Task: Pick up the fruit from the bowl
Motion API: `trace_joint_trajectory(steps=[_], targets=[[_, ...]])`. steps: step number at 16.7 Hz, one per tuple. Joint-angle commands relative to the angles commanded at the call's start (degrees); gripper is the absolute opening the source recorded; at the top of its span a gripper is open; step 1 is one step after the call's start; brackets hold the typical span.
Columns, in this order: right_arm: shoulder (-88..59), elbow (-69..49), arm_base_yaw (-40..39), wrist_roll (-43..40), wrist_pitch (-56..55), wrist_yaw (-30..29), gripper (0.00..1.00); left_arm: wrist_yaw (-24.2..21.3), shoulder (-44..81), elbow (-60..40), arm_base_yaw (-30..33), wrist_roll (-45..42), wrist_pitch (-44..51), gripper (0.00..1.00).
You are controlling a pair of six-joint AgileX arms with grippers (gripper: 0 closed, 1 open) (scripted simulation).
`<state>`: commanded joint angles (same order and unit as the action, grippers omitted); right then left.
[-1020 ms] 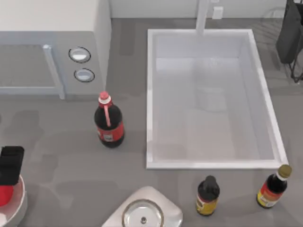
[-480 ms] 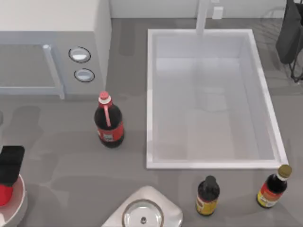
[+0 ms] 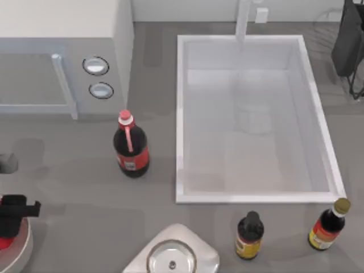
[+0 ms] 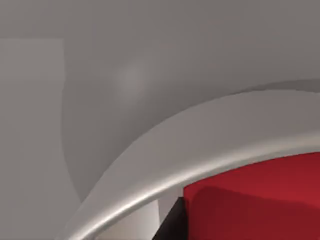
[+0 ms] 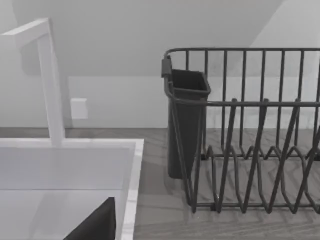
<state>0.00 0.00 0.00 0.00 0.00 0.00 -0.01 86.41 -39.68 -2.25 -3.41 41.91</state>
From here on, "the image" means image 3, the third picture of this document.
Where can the dark bottle with red cap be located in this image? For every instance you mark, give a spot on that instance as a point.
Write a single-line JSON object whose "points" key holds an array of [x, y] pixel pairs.
{"points": [[131, 153]]}

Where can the small microwave knob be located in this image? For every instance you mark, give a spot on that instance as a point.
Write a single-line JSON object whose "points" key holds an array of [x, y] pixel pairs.
{"points": [[101, 90]]}

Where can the large microwave knob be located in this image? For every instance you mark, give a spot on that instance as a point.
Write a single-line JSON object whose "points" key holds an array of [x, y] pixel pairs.
{"points": [[95, 66]]}

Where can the dark bottle with black cap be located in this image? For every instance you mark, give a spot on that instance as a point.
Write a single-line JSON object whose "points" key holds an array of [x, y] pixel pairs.
{"points": [[249, 236]]}

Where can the tall white tap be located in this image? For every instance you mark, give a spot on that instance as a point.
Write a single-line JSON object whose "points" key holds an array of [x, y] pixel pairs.
{"points": [[241, 22]]}

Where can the white sink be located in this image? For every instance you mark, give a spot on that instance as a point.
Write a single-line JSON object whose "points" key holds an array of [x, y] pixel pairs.
{"points": [[318, 113]]}

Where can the microwave glass door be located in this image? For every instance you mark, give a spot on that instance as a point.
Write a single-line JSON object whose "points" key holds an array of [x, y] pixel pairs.
{"points": [[25, 79]]}

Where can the dark bottle with gold cap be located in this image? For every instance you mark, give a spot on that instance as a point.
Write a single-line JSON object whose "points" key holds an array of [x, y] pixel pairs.
{"points": [[327, 227]]}

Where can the pale microwave oven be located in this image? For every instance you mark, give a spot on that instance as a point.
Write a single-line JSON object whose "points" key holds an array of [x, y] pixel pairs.
{"points": [[57, 20]]}

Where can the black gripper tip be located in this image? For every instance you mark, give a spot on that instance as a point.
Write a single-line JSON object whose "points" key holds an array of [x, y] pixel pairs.
{"points": [[12, 216]]}

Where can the black folding stand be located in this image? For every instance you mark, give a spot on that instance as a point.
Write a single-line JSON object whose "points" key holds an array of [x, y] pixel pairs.
{"points": [[348, 42]]}

